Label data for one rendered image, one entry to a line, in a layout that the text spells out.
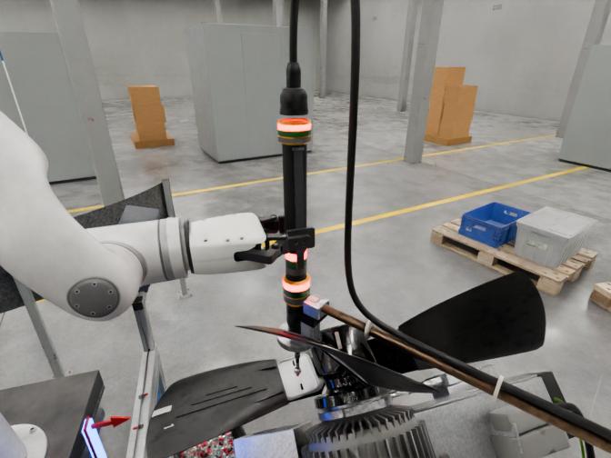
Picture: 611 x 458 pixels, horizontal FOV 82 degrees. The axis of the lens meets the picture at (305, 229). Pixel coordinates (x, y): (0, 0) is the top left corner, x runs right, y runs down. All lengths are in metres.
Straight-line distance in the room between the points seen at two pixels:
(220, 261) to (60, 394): 0.71
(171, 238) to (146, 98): 8.07
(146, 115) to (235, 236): 8.11
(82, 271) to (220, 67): 6.26
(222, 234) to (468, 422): 0.56
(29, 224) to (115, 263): 0.08
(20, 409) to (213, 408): 0.56
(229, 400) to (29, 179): 0.45
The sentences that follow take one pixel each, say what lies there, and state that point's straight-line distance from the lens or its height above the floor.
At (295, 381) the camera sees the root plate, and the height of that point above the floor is 1.19.
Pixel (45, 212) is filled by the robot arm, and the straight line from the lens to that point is 0.42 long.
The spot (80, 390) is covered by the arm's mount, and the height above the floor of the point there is 0.99.
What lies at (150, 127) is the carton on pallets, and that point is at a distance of 8.59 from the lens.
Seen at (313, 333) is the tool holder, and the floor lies 1.31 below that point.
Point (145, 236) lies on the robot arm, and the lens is 0.48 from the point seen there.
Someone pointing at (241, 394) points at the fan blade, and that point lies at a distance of 0.69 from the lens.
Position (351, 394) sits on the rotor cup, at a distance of 0.66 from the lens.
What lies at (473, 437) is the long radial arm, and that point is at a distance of 0.79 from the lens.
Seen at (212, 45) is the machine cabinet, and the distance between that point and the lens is 6.57.
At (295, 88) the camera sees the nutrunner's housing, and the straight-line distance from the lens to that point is 0.46.
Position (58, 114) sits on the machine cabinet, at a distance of 6.44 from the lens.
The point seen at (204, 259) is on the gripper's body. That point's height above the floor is 1.48.
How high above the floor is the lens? 1.71
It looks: 25 degrees down
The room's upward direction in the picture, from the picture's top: straight up
